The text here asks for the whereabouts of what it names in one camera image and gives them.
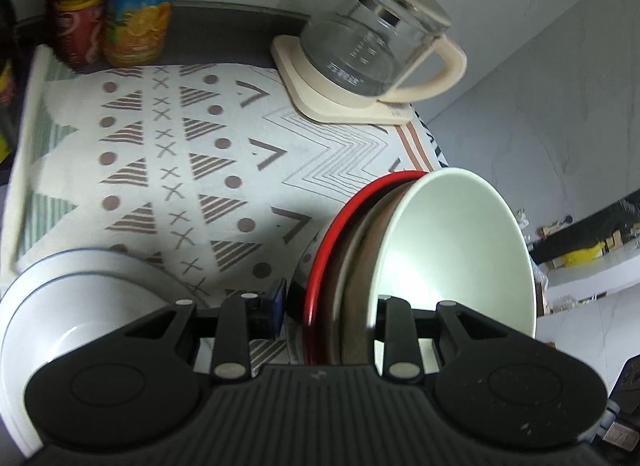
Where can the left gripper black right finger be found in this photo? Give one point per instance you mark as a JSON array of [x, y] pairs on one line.
[[402, 360]]

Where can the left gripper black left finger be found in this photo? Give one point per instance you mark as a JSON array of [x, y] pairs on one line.
[[242, 319]]

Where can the pale green bowl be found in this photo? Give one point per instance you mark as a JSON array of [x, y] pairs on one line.
[[448, 236]]

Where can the blue Sweet Bakery plate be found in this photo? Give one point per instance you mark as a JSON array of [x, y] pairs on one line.
[[63, 302]]

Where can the brown bowl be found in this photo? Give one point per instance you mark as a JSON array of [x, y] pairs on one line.
[[349, 304]]

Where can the patterned table cloth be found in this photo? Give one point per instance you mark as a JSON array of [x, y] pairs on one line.
[[206, 171]]

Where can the cream kettle base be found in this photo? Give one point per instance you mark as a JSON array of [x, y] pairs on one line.
[[321, 100]]

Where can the orange juice bottle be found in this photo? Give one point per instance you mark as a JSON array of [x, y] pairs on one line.
[[135, 31]]

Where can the glass kettle cream handle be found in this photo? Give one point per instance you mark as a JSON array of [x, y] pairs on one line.
[[393, 50]]

